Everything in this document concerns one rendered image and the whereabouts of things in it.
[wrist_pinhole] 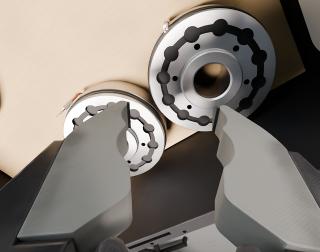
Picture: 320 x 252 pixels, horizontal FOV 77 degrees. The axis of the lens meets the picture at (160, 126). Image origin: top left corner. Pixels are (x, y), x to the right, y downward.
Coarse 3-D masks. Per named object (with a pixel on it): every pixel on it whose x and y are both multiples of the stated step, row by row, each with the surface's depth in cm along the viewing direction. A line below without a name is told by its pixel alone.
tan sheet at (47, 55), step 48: (0, 0) 17; (48, 0) 17; (96, 0) 16; (144, 0) 16; (192, 0) 16; (240, 0) 16; (0, 48) 19; (48, 48) 19; (96, 48) 18; (144, 48) 18; (288, 48) 18; (0, 96) 21; (48, 96) 21; (0, 144) 25; (48, 144) 25
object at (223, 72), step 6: (222, 66) 18; (222, 72) 18; (216, 78) 19; (222, 78) 18; (198, 84) 19; (204, 84) 20; (210, 84) 19; (216, 84) 18; (222, 84) 17; (198, 90) 18; (204, 90) 18; (210, 90) 18; (216, 90) 18
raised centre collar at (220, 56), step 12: (216, 48) 15; (192, 60) 15; (204, 60) 15; (216, 60) 15; (228, 60) 15; (192, 72) 16; (228, 72) 16; (240, 72) 15; (180, 84) 17; (192, 84) 16; (228, 84) 16; (240, 84) 16; (192, 96) 17; (204, 96) 17; (216, 96) 17; (228, 96) 17
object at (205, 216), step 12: (180, 216) 16; (192, 216) 15; (204, 216) 15; (156, 228) 17; (168, 228) 16; (180, 228) 16; (192, 228) 16; (132, 240) 17; (144, 240) 17; (156, 240) 17
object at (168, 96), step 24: (192, 24) 14; (216, 24) 15; (240, 24) 14; (168, 48) 16; (192, 48) 15; (240, 48) 15; (264, 48) 15; (168, 72) 16; (264, 72) 16; (168, 96) 18; (240, 96) 17; (264, 96) 17; (192, 120) 19
